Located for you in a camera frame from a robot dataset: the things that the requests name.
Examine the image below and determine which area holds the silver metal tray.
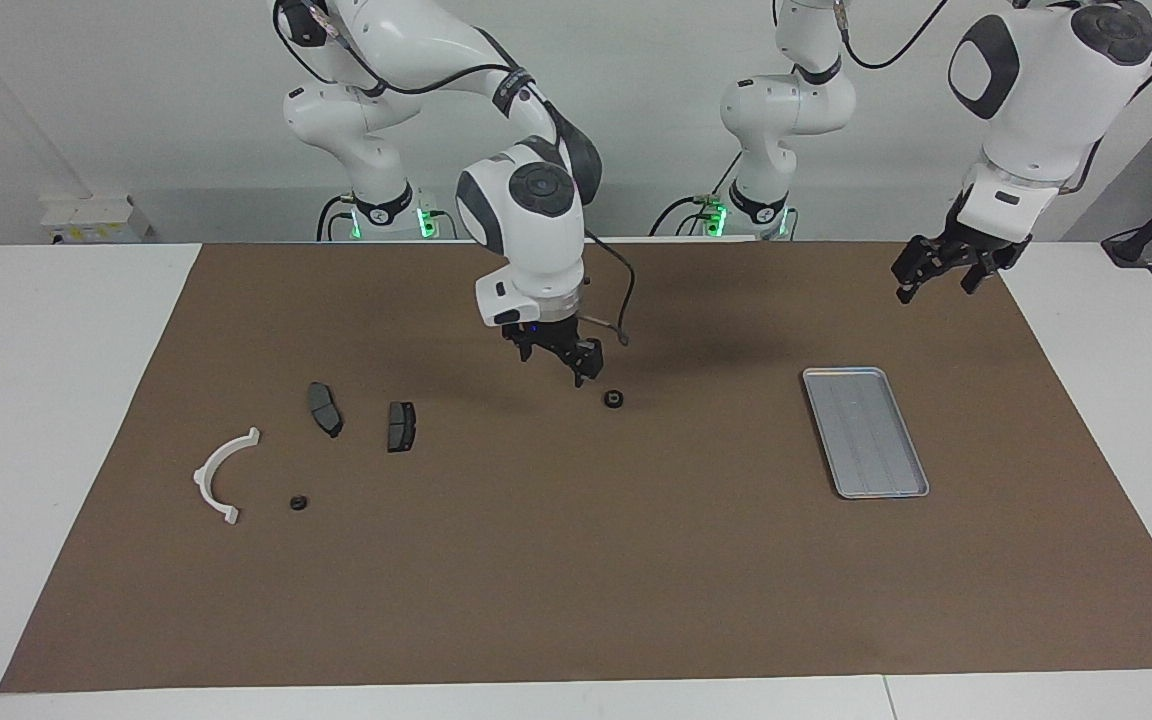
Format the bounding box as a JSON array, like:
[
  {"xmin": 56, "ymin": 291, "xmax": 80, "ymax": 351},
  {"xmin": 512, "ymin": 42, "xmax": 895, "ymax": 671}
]
[{"xmin": 802, "ymin": 367, "xmax": 931, "ymax": 500}]

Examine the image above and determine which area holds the dark grey rectangular brake pad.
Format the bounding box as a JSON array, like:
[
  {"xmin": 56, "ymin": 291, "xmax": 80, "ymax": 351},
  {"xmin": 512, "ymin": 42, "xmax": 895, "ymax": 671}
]
[{"xmin": 386, "ymin": 401, "xmax": 419, "ymax": 454}]

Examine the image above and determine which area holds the brown table mat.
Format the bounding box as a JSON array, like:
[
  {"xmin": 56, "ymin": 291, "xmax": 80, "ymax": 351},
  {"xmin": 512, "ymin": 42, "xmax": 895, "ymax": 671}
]
[{"xmin": 0, "ymin": 240, "xmax": 1152, "ymax": 693}]

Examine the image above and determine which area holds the dark grey curved brake pad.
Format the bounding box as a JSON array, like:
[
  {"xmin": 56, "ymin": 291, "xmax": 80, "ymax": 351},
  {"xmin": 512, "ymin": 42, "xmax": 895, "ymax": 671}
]
[{"xmin": 307, "ymin": 382, "xmax": 344, "ymax": 439}]

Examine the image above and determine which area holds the white power strip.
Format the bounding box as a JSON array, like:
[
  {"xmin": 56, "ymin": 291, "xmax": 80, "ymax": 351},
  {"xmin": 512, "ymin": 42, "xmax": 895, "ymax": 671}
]
[{"xmin": 40, "ymin": 195, "xmax": 152, "ymax": 246}]

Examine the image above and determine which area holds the black left base cable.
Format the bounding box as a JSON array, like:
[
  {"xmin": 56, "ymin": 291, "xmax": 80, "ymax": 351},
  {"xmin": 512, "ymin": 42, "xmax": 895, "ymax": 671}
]
[{"xmin": 649, "ymin": 150, "xmax": 747, "ymax": 238}]

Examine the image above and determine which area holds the black base cable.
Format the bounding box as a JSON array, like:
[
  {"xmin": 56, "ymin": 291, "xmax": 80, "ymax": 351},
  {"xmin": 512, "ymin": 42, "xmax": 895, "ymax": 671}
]
[
  {"xmin": 649, "ymin": 150, "xmax": 747, "ymax": 238},
  {"xmin": 316, "ymin": 195, "xmax": 357, "ymax": 241}
]

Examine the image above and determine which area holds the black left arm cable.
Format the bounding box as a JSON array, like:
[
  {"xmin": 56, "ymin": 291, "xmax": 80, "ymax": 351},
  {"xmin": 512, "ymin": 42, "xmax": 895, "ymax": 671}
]
[{"xmin": 836, "ymin": 0, "xmax": 947, "ymax": 71}]

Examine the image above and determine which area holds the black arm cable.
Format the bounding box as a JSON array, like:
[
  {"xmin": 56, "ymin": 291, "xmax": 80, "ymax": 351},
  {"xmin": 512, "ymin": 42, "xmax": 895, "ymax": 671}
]
[
  {"xmin": 836, "ymin": 0, "xmax": 947, "ymax": 71},
  {"xmin": 274, "ymin": 0, "xmax": 634, "ymax": 348}
]

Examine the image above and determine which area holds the black right base cable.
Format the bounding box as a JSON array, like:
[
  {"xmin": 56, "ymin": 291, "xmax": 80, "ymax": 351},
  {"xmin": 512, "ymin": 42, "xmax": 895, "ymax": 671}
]
[{"xmin": 316, "ymin": 195, "xmax": 357, "ymax": 241}]

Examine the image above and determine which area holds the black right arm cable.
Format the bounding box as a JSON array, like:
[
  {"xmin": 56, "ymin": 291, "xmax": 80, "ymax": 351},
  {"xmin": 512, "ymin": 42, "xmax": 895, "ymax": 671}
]
[{"xmin": 274, "ymin": 0, "xmax": 634, "ymax": 348}]

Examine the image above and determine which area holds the white curved plastic bracket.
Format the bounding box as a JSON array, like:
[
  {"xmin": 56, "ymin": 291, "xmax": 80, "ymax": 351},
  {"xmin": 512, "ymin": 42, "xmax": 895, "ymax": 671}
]
[{"xmin": 193, "ymin": 427, "xmax": 262, "ymax": 526}]

